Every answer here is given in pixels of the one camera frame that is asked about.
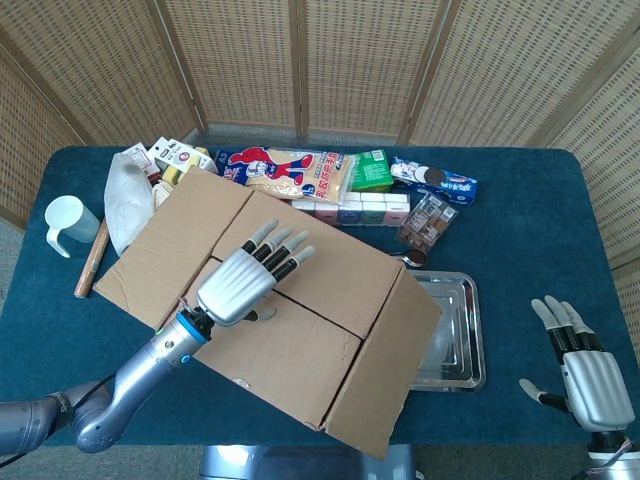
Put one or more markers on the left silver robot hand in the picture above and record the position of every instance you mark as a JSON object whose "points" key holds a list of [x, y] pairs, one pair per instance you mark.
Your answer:
{"points": [[235, 285]]}

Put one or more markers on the yellow sponges with card label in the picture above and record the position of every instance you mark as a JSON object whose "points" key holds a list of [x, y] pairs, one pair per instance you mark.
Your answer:
{"points": [[182, 157]]}

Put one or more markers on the clear plastic snack package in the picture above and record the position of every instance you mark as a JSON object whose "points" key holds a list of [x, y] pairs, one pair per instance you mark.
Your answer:
{"points": [[427, 222]]}

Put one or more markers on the white plastic bag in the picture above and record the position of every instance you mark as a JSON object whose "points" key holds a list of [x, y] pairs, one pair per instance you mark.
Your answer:
{"points": [[125, 205]]}

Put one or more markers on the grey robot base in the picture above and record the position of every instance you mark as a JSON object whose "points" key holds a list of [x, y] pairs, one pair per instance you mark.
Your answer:
{"points": [[280, 465]]}

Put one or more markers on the brown cardboard box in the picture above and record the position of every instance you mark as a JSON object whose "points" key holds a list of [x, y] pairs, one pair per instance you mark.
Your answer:
{"points": [[300, 360]]}

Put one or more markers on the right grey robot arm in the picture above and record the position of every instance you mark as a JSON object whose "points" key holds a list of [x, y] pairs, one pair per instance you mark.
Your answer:
{"points": [[612, 462]]}

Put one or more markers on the stainless steel tray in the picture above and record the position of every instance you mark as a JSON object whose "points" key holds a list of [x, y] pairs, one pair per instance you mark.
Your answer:
{"points": [[457, 340]]}

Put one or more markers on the beige plastic container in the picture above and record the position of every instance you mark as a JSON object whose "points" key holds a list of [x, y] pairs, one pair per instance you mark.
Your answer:
{"points": [[161, 194]]}

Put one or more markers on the white plastic pitcher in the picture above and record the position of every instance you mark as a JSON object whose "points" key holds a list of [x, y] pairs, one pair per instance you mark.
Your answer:
{"points": [[67, 217]]}

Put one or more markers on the blue cartoon snack bag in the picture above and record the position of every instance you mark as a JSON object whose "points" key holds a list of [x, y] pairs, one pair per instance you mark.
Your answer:
{"points": [[295, 175]]}

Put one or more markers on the green sponge pack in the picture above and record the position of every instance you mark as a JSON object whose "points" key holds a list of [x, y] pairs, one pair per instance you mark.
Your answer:
{"points": [[372, 170]]}

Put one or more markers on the small red white carton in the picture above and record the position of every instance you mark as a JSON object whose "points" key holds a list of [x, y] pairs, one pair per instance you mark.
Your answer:
{"points": [[140, 160]]}

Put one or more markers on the woven bamboo folding screen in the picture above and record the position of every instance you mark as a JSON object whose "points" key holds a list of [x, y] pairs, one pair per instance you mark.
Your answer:
{"points": [[350, 65]]}

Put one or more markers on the blue cookie package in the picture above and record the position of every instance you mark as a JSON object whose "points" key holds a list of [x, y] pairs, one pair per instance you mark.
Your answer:
{"points": [[440, 182]]}

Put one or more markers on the pastel tissue packs bundle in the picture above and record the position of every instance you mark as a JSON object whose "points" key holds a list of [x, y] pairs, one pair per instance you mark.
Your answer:
{"points": [[360, 210]]}

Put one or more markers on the blue tablecloth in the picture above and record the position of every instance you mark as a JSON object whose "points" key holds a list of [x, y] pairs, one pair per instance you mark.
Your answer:
{"points": [[525, 240]]}

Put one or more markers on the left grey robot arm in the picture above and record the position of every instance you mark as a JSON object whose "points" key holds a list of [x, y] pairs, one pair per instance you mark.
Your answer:
{"points": [[150, 360]]}

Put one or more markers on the wooden rolling pin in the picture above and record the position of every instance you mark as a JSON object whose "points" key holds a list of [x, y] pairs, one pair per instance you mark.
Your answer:
{"points": [[92, 265]]}

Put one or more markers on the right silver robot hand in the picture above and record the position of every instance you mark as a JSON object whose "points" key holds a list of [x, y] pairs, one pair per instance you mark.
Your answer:
{"points": [[595, 390]]}

